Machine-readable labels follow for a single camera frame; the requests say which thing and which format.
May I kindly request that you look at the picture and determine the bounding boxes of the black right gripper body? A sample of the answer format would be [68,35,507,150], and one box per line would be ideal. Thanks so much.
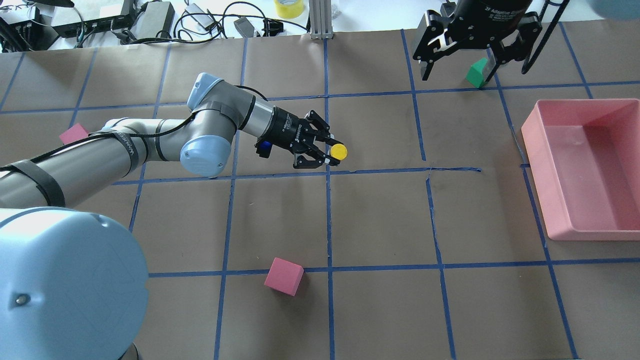
[412,0,542,62]

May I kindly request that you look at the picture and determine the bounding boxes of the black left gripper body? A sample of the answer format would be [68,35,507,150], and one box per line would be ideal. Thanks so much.
[254,106,321,158]

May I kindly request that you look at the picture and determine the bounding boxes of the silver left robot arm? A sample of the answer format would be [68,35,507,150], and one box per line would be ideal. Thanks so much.
[1,72,348,360]

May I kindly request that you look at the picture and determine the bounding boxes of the green foam cube by tray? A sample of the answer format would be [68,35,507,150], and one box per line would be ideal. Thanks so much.
[465,57,493,89]

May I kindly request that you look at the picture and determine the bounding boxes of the pink foam cube centre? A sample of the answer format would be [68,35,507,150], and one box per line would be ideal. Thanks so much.
[263,257,304,297]

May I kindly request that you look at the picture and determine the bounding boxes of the pink foam cube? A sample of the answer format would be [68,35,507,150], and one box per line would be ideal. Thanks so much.
[263,257,304,297]
[58,123,90,145]

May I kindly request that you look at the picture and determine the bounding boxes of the yellow tape roll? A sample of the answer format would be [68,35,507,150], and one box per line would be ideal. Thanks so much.
[273,0,305,19]

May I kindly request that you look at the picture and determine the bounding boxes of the pink plastic tray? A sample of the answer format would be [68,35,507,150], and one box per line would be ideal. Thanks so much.
[521,98,640,242]

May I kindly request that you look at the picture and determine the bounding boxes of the black power adapter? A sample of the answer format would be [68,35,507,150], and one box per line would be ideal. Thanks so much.
[134,1,175,40]

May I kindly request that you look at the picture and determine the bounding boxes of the pink foam cube far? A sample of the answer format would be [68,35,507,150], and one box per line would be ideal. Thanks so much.
[58,123,90,145]

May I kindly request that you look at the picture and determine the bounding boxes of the aluminium frame post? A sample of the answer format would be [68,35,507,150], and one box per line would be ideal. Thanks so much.
[308,0,334,40]

